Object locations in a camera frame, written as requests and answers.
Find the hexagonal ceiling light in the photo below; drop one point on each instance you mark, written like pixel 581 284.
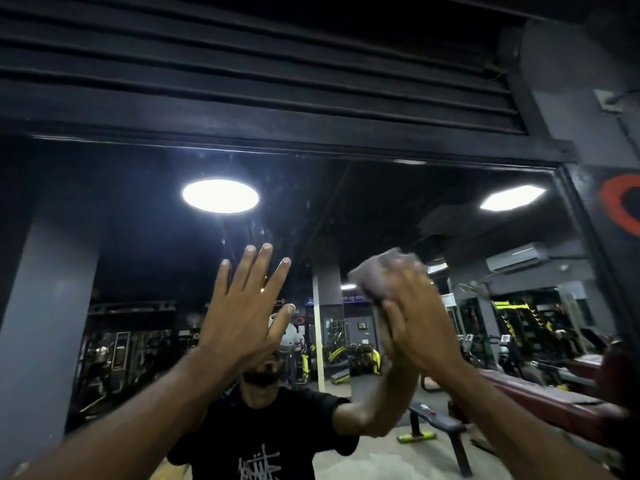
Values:
pixel 512 197

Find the grey pillar with white edge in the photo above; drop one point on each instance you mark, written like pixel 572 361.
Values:
pixel 327 314

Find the white air conditioner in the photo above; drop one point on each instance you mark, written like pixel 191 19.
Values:
pixel 517 257

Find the black flat workout bench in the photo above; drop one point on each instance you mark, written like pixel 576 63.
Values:
pixel 442 422

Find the yellow and black gym machine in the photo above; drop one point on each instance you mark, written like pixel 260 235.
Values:
pixel 522 319
pixel 364 358

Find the person's left middle finger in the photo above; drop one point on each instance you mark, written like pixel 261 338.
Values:
pixel 261 269

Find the large wall mirror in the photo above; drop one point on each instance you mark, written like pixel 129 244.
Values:
pixel 150 244

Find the person's left hand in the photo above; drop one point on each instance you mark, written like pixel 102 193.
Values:
pixel 240 319

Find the round ceiling light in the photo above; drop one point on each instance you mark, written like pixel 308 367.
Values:
pixel 220 196

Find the person's right thumb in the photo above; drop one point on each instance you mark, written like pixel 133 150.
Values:
pixel 389 322

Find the red padded bench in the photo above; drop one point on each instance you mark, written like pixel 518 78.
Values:
pixel 550 399

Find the person's left thumb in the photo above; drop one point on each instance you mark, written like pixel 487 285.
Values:
pixel 281 327

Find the person's right forearm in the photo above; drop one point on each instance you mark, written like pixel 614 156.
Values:
pixel 515 429

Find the black slatted shutter panel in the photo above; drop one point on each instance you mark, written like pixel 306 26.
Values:
pixel 250 84

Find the person's left little finger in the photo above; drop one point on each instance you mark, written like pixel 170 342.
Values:
pixel 221 282

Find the grey cleaning cloth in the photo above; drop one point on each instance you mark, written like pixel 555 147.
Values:
pixel 372 277

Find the person's right hand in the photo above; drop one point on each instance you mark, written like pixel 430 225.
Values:
pixel 422 324

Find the person's left forearm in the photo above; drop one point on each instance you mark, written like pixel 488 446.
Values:
pixel 135 419

